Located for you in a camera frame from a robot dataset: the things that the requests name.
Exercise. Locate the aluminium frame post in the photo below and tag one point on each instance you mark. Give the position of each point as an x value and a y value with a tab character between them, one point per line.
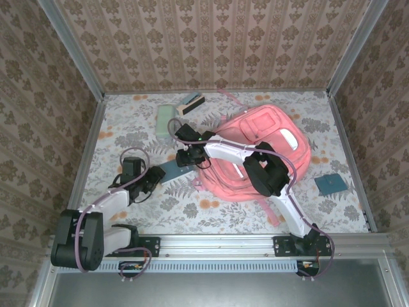
358	48
70	48

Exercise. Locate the floral table covering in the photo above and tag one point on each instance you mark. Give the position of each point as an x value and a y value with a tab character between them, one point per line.
223	211

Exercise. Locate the steel sheet panel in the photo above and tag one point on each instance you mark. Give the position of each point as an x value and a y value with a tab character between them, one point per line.
207	291

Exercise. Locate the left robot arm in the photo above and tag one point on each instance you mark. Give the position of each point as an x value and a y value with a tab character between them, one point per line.
112	204

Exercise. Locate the aluminium base frame rail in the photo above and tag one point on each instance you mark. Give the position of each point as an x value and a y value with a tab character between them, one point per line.
217	246

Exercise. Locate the aluminium side frame rail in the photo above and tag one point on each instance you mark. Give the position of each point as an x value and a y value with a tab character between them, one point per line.
351	153
84	160

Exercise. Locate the black wooden board eraser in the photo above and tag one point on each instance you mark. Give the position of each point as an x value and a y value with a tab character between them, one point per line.
191	106

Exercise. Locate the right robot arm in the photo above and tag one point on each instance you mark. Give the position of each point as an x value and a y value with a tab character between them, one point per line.
223	152

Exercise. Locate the mint green pencil case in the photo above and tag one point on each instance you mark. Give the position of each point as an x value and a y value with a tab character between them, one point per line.
164	118

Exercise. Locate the teal snap wallet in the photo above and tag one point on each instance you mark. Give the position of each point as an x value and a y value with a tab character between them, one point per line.
330	185

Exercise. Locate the pink backpack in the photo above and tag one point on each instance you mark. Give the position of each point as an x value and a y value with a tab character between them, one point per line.
271	128

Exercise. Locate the teal book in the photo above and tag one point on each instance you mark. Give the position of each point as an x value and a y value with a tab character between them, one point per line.
172	174

